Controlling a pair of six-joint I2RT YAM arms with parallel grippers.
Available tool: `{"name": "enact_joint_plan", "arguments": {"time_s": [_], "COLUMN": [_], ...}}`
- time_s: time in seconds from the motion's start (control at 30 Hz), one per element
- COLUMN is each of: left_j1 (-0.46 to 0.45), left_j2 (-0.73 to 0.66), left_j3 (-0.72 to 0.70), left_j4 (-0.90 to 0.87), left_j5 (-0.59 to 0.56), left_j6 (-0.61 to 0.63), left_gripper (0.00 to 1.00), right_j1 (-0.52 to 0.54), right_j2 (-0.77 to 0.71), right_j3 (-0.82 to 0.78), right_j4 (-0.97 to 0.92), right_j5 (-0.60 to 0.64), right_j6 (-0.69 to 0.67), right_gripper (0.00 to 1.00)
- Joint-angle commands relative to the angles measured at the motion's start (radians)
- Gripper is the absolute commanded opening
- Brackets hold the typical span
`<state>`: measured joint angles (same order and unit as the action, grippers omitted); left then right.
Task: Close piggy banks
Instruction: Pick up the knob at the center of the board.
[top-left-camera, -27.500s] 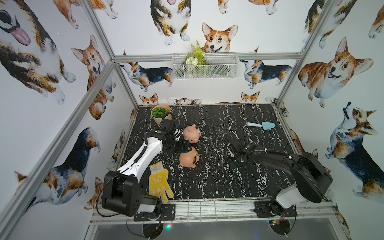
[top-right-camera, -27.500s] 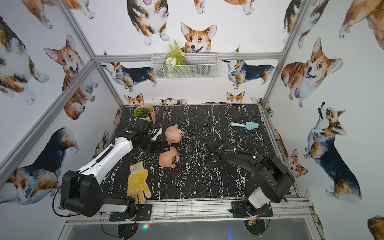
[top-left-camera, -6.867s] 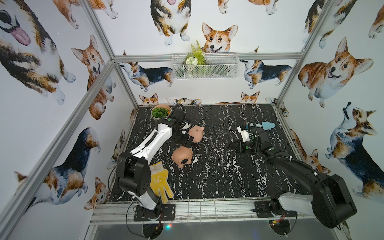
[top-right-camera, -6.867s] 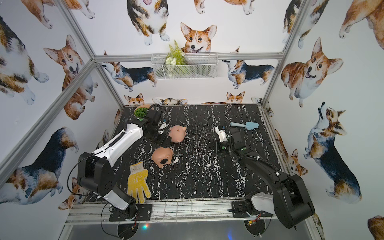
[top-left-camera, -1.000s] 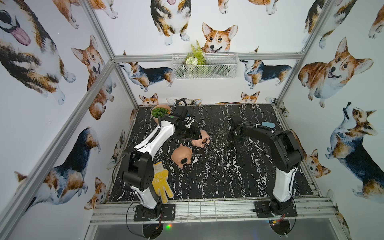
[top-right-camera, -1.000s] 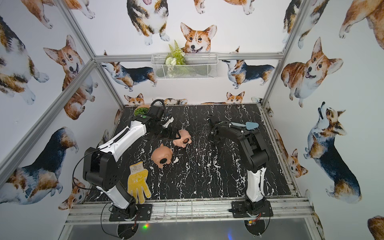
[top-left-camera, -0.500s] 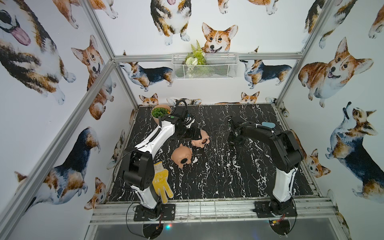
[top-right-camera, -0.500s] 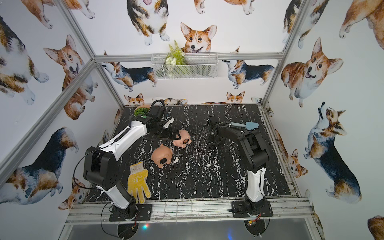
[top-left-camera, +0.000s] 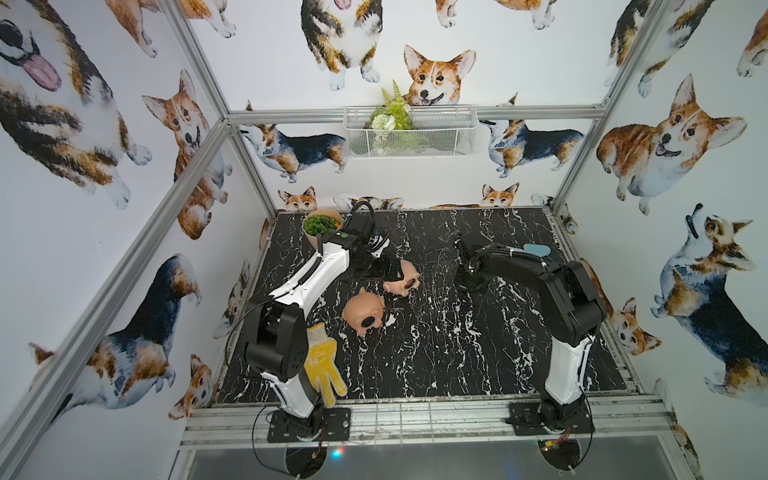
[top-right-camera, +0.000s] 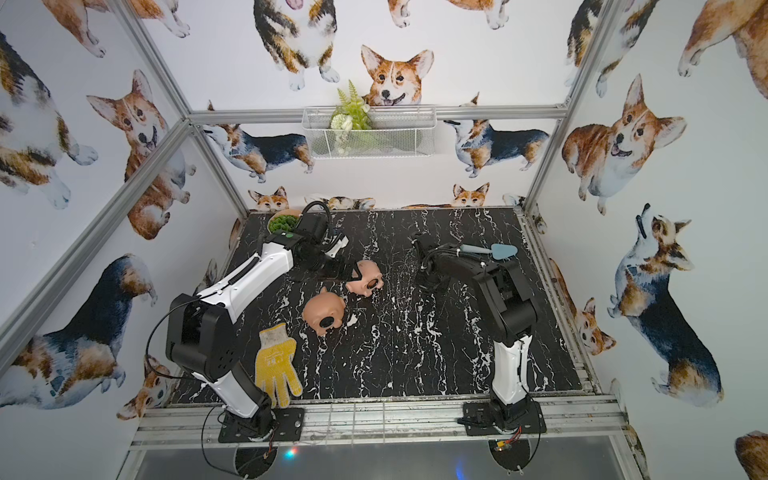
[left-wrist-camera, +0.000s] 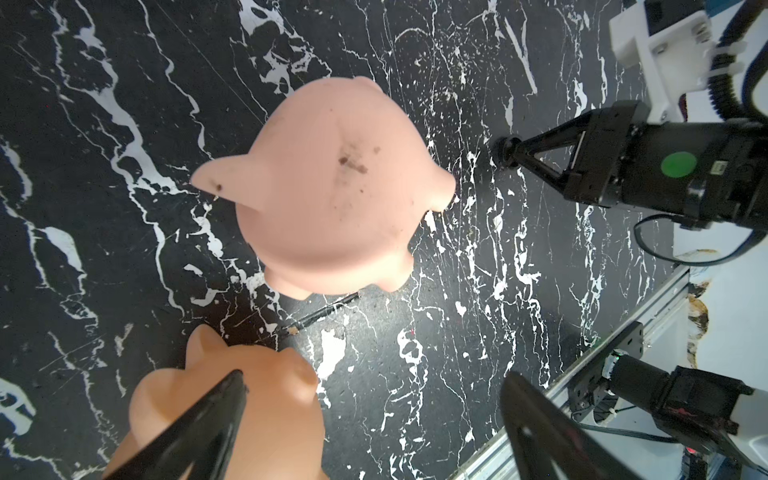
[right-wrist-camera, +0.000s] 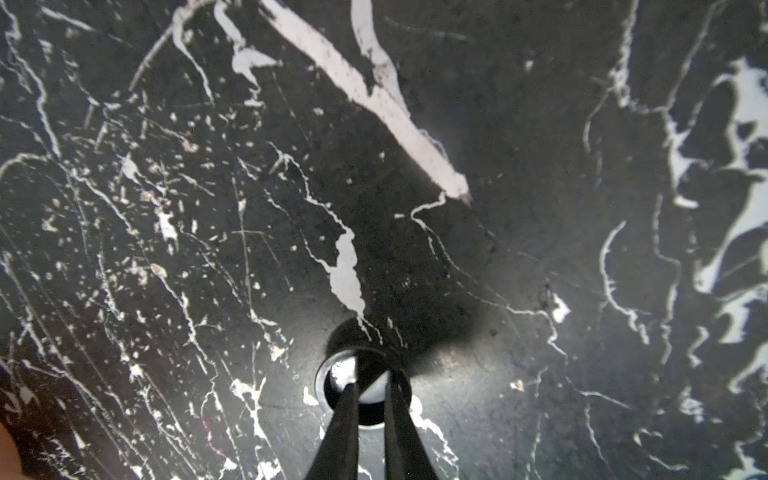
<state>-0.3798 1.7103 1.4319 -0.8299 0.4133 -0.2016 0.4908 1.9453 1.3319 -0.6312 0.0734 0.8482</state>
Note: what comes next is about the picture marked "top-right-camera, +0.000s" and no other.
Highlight pink piggy bank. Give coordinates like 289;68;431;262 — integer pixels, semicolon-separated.
345;260;384;297
302;287;346;337

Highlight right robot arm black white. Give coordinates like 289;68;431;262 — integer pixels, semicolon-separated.
412;234;539;411

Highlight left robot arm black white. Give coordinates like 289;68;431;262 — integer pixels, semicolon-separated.
165;201;361;420

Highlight pink pot green plant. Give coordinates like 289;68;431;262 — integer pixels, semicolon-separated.
267;209;302;234

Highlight teal silicone spatula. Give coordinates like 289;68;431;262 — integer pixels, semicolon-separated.
459;243;518;260

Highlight yellow work glove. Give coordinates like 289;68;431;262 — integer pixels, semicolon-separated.
255;323;303;409

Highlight green fern plant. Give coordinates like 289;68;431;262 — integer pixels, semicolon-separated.
329;81;372;155

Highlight white wire wall basket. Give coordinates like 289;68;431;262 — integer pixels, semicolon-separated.
301;106;437;159

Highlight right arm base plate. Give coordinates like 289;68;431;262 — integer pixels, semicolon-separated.
457;400;547;437

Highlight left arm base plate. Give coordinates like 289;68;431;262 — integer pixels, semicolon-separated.
218;408;306;443

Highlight aluminium front rail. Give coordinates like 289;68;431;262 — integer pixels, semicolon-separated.
130;395;627;450

